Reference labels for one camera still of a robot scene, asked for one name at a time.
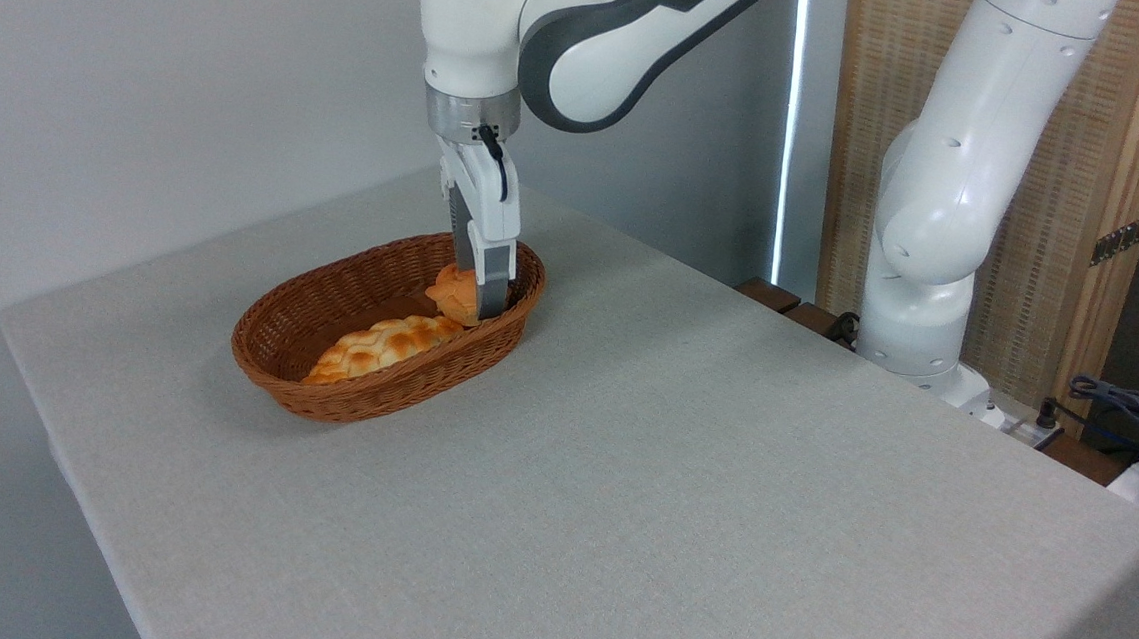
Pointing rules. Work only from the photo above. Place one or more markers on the brown wicker oval basket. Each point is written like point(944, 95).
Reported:
point(330, 303)

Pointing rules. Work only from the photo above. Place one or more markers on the long braided bread loaf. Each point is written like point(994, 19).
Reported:
point(377, 344)

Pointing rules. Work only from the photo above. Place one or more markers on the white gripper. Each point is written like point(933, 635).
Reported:
point(485, 203)

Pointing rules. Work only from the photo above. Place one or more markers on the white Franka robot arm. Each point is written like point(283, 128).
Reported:
point(950, 186)

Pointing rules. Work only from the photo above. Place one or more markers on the metal screen hinge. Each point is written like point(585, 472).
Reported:
point(1121, 240)

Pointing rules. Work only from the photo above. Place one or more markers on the round knotted bread roll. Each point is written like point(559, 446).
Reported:
point(453, 296)

